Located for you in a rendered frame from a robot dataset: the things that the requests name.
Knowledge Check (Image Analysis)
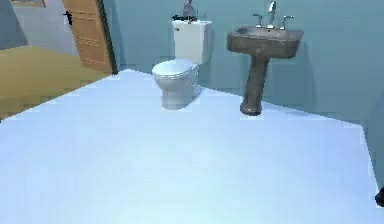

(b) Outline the silver sink faucet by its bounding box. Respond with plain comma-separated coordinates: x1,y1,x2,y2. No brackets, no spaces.
252,0,296,31

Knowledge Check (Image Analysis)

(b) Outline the black door handle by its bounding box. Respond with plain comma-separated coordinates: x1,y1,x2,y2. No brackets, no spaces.
62,10,74,26

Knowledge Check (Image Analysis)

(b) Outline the grey statuette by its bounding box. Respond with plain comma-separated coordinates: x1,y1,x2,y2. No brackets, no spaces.
171,0,198,24

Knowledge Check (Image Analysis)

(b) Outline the brown pedestal sink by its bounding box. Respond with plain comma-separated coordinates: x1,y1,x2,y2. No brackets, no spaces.
226,25,305,117

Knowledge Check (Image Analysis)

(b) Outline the white toilet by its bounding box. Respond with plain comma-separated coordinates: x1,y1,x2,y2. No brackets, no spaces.
151,19,213,111

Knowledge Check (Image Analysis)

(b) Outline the wooden room door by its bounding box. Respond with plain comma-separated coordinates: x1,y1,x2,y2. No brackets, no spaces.
61,0,119,75

